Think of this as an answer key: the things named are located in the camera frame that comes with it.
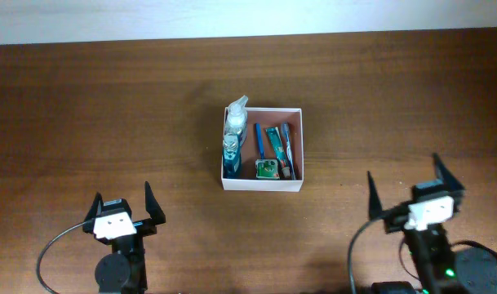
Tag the green white soap packet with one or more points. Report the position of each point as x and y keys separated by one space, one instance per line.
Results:
x=267 y=169

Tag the teal toothpaste tube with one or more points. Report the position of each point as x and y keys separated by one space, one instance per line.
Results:
x=276 y=142

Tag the blue white toothbrush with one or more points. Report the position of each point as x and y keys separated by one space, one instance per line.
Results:
x=286 y=135

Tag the purple foam soap pump bottle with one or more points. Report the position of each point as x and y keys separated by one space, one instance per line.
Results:
x=236 y=119

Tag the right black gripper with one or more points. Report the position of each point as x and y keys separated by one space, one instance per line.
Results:
x=394 y=216

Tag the blue disposable razor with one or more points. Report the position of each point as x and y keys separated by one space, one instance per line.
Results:
x=259 y=139

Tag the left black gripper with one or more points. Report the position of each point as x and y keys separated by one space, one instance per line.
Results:
x=156 y=214

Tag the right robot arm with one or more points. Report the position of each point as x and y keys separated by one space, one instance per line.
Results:
x=441 y=266

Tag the white box pink interior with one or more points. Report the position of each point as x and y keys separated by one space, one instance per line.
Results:
x=268 y=117

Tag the teal mouthwash bottle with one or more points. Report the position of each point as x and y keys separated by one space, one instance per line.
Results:
x=231 y=156

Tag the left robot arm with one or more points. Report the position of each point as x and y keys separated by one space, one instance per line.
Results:
x=124 y=269

